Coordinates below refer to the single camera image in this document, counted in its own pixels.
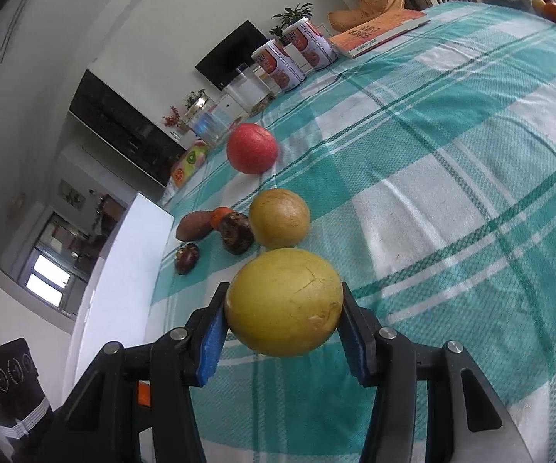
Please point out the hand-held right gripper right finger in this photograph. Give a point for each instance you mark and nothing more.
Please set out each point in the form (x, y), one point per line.
(355, 345)

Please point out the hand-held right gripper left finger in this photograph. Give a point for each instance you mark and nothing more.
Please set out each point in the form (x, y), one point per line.
(210, 345)

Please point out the large yellow citrus fruit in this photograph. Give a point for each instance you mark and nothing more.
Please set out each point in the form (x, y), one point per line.
(283, 304)

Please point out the dark brown round fruit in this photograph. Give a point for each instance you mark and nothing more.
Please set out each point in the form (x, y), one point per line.
(187, 258)
(237, 234)

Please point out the white cardboard box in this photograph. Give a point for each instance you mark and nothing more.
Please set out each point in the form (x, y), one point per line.
(124, 275)

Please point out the reddish brown sweet potato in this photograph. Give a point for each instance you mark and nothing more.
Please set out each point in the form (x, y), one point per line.
(193, 227)

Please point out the small orange tangerine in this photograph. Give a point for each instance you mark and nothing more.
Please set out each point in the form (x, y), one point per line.
(220, 214)

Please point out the small yellow citrus fruit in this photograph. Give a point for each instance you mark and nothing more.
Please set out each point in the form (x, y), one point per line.
(279, 219)

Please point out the red apple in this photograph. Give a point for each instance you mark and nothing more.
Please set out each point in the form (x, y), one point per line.
(252, 149)

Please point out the teal checkered tablecloth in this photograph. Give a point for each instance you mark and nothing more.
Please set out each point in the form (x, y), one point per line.
(451, 202)

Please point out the fruit print tissue pack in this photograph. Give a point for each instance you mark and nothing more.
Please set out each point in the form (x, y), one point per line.
(189, 164)

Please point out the glass jar white lid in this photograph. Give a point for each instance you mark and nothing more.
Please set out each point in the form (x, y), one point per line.
(210, 125)

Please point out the red flower vase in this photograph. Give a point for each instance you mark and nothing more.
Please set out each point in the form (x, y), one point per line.
(172, 116)

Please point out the black display cabinet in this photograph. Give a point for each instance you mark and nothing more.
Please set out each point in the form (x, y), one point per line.
(119, 125)

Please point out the green leafy table plant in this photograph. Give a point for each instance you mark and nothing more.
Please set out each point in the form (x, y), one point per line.
(195, 100)

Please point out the clear jar black lid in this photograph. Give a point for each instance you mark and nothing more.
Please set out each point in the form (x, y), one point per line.
(246, 89)

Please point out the white red labelled can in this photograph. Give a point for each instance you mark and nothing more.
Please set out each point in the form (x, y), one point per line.
(278, 67)
(311, 46)

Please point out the black television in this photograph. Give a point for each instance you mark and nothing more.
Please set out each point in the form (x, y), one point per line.
(225, 55)

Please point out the orange book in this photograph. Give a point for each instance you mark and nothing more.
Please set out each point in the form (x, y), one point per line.
(379, 31)

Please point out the small green potted plant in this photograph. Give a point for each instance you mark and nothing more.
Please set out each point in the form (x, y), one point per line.
(276, 33)

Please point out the large green potted plant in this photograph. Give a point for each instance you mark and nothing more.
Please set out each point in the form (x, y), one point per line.
(297, 14)

